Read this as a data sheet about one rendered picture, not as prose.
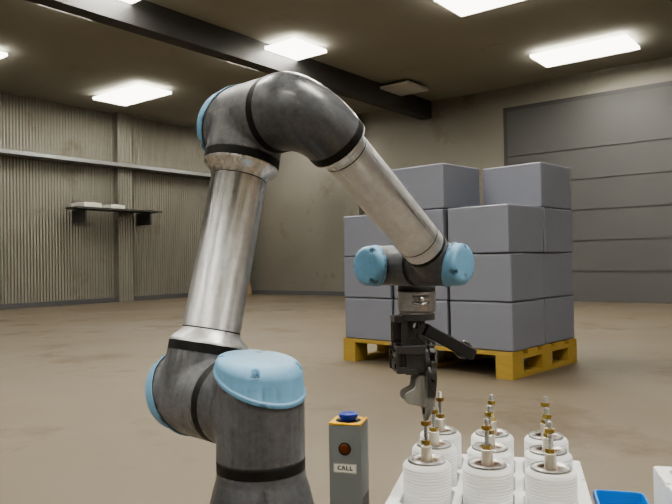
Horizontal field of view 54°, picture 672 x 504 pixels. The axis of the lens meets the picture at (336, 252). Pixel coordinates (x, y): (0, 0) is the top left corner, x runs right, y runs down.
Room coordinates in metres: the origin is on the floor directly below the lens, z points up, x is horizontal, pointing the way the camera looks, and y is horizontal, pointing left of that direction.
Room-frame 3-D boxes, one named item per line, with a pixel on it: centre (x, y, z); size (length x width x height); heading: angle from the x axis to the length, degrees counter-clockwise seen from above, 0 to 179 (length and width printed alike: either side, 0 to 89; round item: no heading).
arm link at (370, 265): (1.25, -0.10, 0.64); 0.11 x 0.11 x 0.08; 46
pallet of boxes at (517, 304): (4.29, -0.77, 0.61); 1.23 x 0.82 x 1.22; 47
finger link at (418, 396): (1.32, -0.16, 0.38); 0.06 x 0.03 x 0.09; 97
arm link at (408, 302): (1.34, -0.16, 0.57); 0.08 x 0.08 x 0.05
